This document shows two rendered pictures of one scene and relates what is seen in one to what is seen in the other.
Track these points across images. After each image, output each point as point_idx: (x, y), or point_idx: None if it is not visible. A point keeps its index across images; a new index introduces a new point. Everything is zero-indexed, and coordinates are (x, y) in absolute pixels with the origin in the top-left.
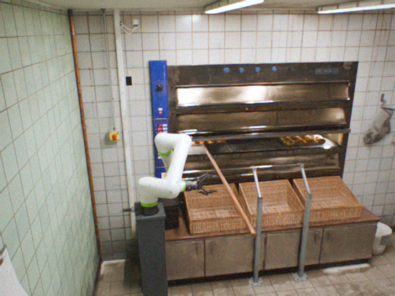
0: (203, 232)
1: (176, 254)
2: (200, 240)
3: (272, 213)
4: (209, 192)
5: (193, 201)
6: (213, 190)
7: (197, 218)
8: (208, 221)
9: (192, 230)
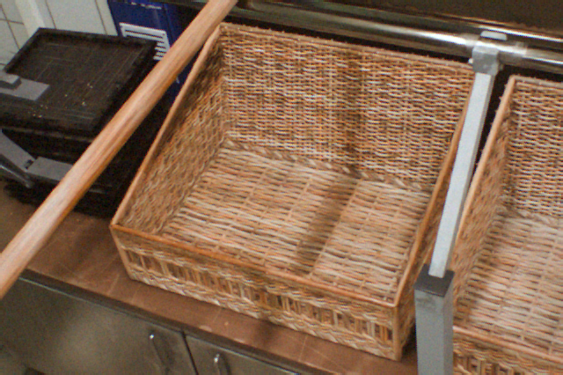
0: (186, 296)
1: (86, 331)
2: (166, 325)
3: (561, 365)
4: (30, 176)
5: (263, 100)
6: (62, 166)
7: (243, 196)
8: (198, 261)
9: (137, 268)
